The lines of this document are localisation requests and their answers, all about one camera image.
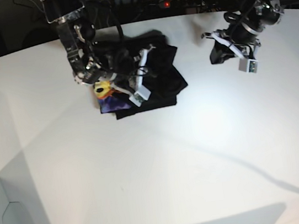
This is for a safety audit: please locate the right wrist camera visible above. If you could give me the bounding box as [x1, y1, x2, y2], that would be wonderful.
[129, 86, 151, 107]

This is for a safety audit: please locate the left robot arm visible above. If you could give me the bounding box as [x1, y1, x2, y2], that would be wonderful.
[201, 0, 284, 65]

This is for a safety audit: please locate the black T-shirt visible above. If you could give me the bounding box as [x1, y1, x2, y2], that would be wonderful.
[93, 30, 188, 120]

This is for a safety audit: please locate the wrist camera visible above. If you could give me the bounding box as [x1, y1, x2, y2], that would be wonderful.
[238, 58, 258, 73]
[129, 86, 151, 107]

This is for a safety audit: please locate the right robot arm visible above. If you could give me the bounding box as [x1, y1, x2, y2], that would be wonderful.
[40, 0, 154, 101]

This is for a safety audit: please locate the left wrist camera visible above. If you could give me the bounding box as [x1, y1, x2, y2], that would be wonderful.
[238, 58, 258, 73]

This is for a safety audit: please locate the black power strip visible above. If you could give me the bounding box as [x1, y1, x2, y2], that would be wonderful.
[149, 0, 218, 9]

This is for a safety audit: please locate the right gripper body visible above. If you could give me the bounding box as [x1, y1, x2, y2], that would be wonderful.
[105, 44, 158, 97]

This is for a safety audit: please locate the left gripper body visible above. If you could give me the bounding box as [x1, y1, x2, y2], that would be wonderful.
[201, 23, 261, 59]

